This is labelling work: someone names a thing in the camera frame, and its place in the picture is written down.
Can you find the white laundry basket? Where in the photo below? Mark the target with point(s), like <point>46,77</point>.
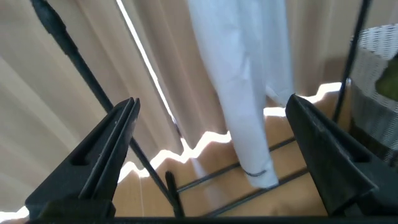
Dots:
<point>370,46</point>

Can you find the beige curtain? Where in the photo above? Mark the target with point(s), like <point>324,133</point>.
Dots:
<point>46,124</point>

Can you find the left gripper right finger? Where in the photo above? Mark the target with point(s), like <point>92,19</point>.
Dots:
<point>342,168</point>

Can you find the pale grey shorts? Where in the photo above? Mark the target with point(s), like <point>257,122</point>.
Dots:
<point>236,77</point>

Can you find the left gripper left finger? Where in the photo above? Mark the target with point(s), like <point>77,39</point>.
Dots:
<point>87,168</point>

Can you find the black clothes rack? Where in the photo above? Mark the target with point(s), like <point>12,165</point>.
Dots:
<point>77,59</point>

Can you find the green long-sleeved shirt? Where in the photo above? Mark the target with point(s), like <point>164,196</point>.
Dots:
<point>388,84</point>

